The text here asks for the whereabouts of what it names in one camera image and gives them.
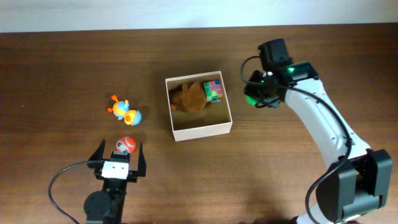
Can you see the pink cardboard box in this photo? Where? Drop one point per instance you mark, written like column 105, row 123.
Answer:
column 212, row 120

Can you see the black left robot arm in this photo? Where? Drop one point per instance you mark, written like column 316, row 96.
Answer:
column 106, row 205

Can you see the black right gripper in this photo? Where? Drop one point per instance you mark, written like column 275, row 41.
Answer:
column 249, row 90

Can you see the red white ball toy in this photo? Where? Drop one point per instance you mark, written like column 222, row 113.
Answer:
column 126, row 144

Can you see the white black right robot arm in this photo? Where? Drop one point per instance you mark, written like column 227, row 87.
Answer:
column 357, row 178

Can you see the colourful puzzle cube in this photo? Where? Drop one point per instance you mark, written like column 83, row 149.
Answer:
column 213, row 91

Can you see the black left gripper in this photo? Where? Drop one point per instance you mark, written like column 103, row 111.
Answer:
column 132, row 176

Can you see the orange blue duck toy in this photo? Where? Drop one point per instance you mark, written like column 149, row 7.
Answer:
column 122, row 111

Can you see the green lattice ball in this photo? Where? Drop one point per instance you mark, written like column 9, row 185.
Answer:
column 251, row 101

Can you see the brown plush chicken toy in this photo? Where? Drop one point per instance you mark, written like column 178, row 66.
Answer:
column 191, row 98

